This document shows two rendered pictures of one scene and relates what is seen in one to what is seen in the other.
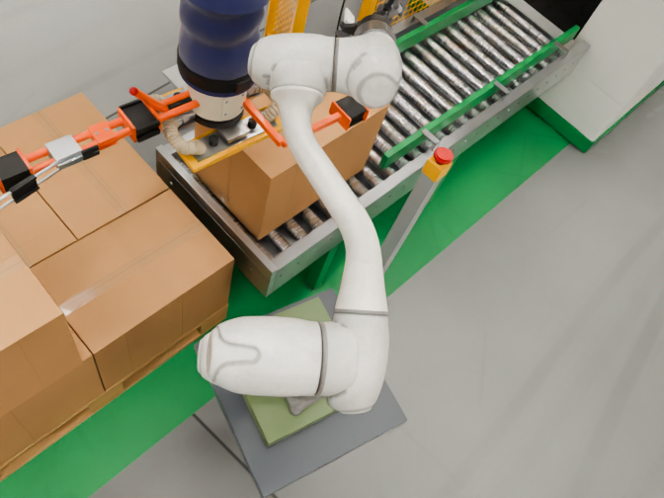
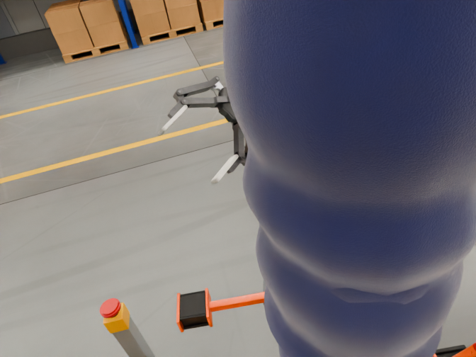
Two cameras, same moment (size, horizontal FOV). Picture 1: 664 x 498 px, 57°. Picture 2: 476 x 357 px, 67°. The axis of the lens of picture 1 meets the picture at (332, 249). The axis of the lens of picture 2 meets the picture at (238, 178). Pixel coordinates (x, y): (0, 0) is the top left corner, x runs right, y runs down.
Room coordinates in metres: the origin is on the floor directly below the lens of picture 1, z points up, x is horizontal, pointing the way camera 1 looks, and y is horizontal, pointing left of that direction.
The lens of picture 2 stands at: (1.47, 0.67, 2.07)
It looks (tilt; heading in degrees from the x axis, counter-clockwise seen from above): 38 degrees down; 239
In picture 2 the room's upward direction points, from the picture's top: 11 degrees counter-clockwise
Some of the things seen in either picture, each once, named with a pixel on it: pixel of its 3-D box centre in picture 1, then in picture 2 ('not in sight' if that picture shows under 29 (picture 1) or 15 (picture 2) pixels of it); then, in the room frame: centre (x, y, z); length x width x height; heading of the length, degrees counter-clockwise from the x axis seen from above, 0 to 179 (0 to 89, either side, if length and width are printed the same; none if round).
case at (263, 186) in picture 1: (289, 139); not in sight; (1.57, 0.32, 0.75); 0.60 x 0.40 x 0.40; 154
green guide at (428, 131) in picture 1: (496, 93); not in sight; (2.48, -0.45, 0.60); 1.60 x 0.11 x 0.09; 153
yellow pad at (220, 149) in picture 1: (232, 134); not in sight; (1.17, 0.41, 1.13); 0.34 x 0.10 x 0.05; 149
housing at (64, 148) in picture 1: (64, 152); not in sight; (0.82, 0.73, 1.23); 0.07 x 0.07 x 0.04; 59
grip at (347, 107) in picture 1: (349, 111); (194, 309); (1.35, 0.11, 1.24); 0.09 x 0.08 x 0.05; 59
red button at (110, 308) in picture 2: (442, 157); (111, 309); (1.53, -0.23, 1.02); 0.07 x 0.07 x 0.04
